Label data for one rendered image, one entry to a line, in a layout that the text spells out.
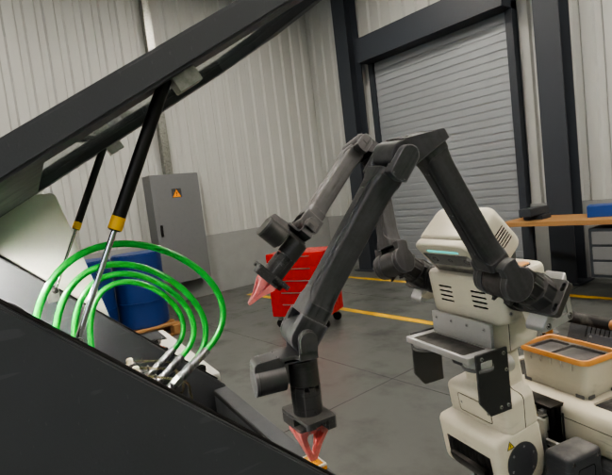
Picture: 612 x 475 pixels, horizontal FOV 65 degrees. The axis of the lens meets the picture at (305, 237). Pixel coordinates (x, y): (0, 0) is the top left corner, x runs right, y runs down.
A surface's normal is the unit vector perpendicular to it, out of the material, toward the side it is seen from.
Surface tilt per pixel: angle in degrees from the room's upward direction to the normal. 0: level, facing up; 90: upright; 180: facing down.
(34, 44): 90
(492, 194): 90
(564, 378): 92
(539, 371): 92
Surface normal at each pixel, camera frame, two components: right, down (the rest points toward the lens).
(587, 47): -0.77, 0.15
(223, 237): 0.62, 0.00
